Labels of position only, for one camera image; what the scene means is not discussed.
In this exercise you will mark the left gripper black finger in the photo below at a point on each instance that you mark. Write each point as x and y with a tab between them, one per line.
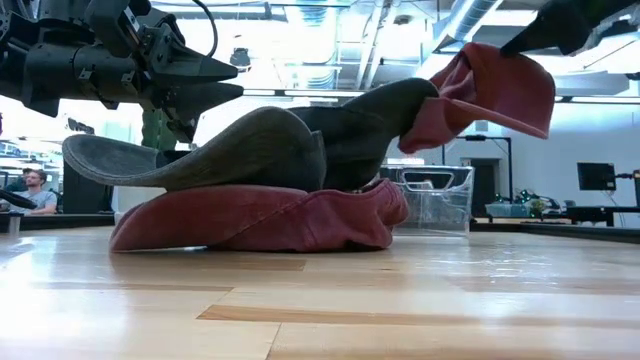
200	67
195	105

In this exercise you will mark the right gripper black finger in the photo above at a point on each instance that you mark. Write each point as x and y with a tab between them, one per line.
560	25

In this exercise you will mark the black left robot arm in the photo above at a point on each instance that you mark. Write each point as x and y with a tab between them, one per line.
50	65

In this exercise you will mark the black ceiling lamp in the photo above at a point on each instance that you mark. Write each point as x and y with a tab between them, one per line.
240	57

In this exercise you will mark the green cactus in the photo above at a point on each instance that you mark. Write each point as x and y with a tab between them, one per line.
155	130

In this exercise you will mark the white plant pot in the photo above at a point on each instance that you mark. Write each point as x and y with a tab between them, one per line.
135	200

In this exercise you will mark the long ceiling light bar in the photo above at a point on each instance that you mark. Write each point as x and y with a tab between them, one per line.
320	93

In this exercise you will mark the black cabinet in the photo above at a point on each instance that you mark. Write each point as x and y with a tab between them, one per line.
87	190

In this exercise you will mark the black computer monitor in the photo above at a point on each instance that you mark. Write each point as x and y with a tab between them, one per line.
596	176

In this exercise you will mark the person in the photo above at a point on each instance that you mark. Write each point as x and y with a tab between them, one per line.
40	200
15	186

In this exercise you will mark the black desk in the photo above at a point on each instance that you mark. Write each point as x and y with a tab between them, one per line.
600	212

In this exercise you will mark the clear storage box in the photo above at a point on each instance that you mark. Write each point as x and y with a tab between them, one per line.
507	210

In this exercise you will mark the clear plastic bin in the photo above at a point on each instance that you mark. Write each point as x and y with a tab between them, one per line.
435	210

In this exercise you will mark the silver ceiling air duct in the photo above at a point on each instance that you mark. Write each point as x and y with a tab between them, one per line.
470	20

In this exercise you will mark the black tubular frame stand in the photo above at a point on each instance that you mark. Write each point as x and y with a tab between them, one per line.
475	138

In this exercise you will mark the black aluminium table frame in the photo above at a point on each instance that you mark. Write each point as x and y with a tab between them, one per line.
550	231

